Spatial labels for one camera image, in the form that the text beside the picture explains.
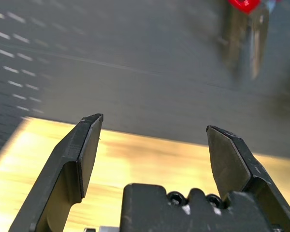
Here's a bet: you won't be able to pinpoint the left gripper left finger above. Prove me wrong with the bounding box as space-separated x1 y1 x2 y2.
8 113 104 232

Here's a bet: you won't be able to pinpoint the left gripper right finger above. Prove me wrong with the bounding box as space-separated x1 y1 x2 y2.
205 125 290 232

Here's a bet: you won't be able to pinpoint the red handled scissors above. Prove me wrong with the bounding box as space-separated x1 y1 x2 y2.
217 0 271 80

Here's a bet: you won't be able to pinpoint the dark grey metal pegboard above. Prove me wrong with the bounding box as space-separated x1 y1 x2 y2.
0 0 290 160

